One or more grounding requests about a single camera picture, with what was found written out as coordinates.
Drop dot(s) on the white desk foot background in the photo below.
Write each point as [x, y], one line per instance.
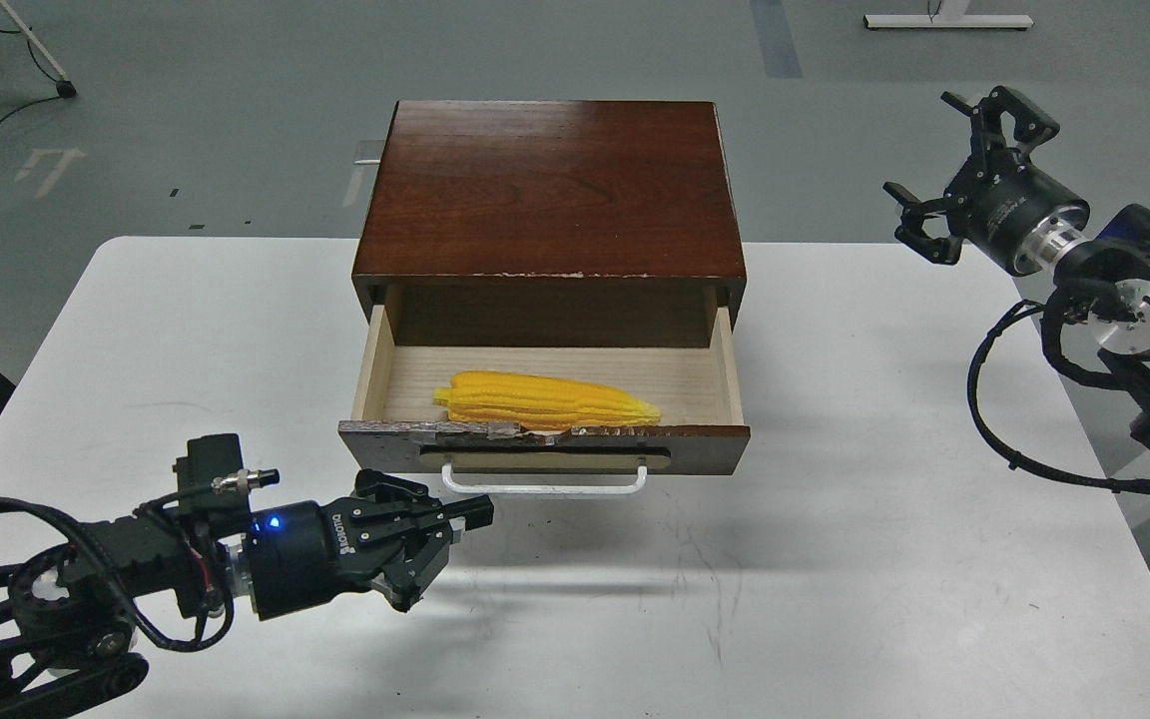
[949, 15]

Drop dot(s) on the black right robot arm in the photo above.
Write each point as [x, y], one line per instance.
[1095, 325]

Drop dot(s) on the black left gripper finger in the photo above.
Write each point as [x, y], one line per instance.
[409, 565]
[389, 506]

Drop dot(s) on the wooden drawer with white handle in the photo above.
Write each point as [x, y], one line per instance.
[668, 344]

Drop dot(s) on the yellow corn cob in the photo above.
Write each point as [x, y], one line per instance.
[541, 402]

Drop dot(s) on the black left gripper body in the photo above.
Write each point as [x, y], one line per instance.
[304, 554]

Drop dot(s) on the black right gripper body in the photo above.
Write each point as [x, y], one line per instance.
[997, 211]

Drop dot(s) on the dark wooden cabinet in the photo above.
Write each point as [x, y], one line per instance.
[591, 223]

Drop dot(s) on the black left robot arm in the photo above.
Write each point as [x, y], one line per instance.
[172, 572]

